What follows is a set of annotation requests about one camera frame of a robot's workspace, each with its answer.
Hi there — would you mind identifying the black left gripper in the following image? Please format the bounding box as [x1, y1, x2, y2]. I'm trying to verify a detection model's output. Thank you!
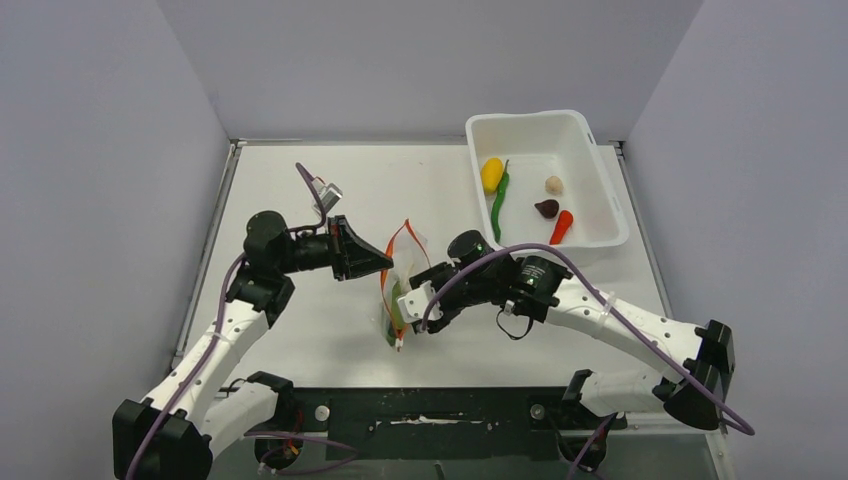
[277, 215, 394, 282]

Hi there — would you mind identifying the clear orange zip bag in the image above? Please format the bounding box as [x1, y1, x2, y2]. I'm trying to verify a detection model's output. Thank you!
[379, 219, 431, 351]

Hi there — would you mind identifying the green leafy vegetable toy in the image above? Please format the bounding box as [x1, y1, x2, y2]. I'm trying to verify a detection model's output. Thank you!
[382, 279, 406, 348]

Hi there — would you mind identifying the yellow corn toy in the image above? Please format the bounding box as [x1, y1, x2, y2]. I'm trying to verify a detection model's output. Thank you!
[480, 157, 504, 195]

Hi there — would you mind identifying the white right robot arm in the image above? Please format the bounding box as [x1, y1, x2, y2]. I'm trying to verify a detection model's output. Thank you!
[397, 230, 752, 433]

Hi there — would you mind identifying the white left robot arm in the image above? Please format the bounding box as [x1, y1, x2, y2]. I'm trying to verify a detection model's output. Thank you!
[112, 211, 394, 479]

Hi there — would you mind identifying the orange carrot toy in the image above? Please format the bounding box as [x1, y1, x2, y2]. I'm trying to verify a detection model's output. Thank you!
[548, 210, 574, 245]

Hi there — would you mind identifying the brown mushroom toy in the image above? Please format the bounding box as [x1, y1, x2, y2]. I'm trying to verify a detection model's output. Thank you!
[534, 199, 560, 220]

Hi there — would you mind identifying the green chili pepper toy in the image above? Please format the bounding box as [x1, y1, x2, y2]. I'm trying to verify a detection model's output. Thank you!
[490, 161, 510, 242]

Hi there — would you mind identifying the beige garlic bulb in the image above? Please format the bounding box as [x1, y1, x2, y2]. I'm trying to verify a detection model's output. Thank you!
[544, 175, 564, 196]

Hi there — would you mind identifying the white plastic bin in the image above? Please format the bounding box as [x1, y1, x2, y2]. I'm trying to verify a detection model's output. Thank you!
[465, 109, 630, 265]

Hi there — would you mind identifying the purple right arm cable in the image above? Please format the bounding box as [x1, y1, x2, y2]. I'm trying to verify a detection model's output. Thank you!
[419, 243, 757, 437]

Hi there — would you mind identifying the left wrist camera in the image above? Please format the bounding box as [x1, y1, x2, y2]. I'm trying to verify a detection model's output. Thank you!
[313, 178, 344, 213]

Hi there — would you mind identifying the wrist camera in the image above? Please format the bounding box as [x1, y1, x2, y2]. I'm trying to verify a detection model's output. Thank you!
[395, 281, 443, 325]
[313, 178, 344, 213]

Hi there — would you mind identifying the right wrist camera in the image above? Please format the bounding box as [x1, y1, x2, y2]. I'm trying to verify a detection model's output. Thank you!
[395, 281, 443, 325]

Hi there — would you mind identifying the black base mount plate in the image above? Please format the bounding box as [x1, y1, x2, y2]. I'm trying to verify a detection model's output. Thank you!
[262, 386, 603, 461]

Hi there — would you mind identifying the aluminium table frame rail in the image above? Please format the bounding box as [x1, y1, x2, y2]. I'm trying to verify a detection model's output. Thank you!
[132, 387, 730, 458]

